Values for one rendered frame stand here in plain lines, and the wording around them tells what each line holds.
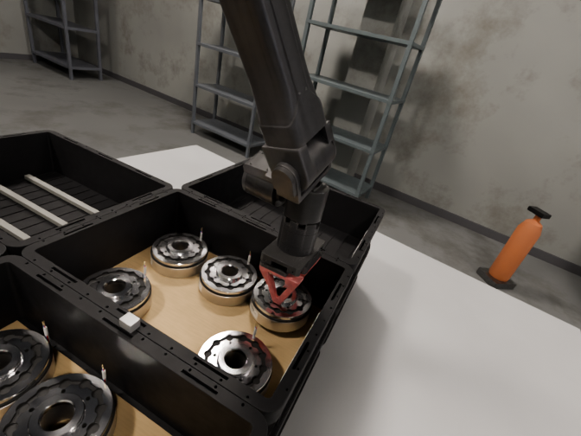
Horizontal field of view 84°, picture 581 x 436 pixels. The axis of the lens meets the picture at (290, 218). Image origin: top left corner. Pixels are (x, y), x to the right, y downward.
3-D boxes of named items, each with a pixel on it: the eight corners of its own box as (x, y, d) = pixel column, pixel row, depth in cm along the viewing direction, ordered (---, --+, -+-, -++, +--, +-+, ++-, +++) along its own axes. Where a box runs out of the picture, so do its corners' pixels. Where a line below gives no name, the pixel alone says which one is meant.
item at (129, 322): (141, 325, 37) (140, 318, 36) (130, 334, 36) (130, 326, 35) (129, 318, 37) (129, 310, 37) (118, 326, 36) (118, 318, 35)
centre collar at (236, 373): (259, 355, 45) (260, 353, 44) (241, 385, 40) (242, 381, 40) (229, 340, 46) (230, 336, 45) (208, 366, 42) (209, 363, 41)
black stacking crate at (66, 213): (174, 234, 73) (175, 189, 67) (30, 313, 48) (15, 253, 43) (56, 174, 84) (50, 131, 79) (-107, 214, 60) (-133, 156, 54)
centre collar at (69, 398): (97, 409, 35) (96, 407, 34) (50, 455, 31) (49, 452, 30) (64, 387, 36) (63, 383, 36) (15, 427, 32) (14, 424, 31)
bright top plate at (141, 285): (164, 290, 52) (164, 287, 52) (105, 328, 44) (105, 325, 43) (123, 261, 55) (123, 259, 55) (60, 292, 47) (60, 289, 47)
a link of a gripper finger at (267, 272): (252, 301, 51) (260, 253, 47) (272, 278, 57) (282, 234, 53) (289, 321, 49) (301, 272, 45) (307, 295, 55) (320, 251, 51)
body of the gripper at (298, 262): (258, 262, 47) (265, 218, 44) (289, 235, 56) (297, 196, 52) (297, 280, 45) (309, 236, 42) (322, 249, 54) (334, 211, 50)
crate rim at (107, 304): (351, 278, 57) (355, 267, 56) (271, 433, 32) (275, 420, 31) (176, 196, 68) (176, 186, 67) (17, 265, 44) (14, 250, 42)
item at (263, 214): (370, 246, 86) (385, 210, 81) (335, 315, 62) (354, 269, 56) (246, 194, 98) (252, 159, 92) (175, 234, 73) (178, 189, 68)
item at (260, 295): (320, 294, 57) (321, 291, 57) (295, 330, 49) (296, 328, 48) (271, 270, 60) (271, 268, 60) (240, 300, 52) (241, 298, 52)
